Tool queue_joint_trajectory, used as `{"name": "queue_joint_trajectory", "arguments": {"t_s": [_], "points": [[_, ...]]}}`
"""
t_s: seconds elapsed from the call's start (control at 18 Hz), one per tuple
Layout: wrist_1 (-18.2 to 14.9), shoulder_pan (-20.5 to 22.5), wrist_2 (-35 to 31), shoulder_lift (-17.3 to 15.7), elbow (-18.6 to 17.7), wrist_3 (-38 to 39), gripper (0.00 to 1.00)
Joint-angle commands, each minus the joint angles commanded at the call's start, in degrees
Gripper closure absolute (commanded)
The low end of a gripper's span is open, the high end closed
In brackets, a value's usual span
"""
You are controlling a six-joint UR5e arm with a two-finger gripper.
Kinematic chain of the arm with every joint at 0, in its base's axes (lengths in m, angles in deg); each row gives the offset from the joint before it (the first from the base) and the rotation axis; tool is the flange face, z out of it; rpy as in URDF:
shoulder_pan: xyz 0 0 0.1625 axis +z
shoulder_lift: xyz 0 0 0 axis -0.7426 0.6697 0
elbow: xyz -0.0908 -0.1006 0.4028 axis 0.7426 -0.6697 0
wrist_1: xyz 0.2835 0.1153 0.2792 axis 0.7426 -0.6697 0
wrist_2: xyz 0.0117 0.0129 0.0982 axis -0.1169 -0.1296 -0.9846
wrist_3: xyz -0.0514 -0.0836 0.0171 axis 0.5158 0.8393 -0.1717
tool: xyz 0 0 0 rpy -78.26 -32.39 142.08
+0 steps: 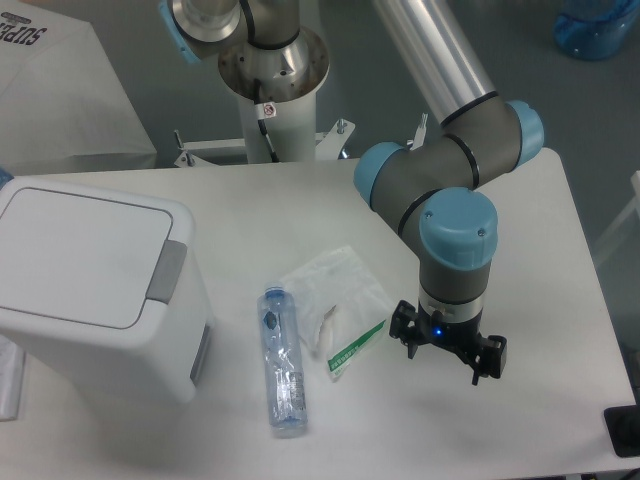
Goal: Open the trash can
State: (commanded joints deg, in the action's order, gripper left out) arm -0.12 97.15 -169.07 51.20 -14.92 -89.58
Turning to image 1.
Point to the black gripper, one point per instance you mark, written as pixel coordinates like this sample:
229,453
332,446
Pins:
485,355

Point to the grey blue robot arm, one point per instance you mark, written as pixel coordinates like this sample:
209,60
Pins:
429,195

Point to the white push-lid trash can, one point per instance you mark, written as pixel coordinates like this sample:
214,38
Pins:
103,286

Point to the clear plastic bag green label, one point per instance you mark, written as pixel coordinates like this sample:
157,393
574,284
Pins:
341,307

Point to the clear plastic water bottle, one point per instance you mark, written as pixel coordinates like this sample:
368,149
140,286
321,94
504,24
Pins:
283,365

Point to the black device at table edge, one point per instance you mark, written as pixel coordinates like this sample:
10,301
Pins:
623,427

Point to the blue water jug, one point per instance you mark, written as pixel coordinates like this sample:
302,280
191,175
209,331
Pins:
593,30

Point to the white printed box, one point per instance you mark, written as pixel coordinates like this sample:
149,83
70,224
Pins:
63,108

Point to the white frame right edge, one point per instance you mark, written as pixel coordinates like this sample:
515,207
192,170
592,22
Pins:
620,228

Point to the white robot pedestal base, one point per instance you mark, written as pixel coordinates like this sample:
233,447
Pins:
271,132

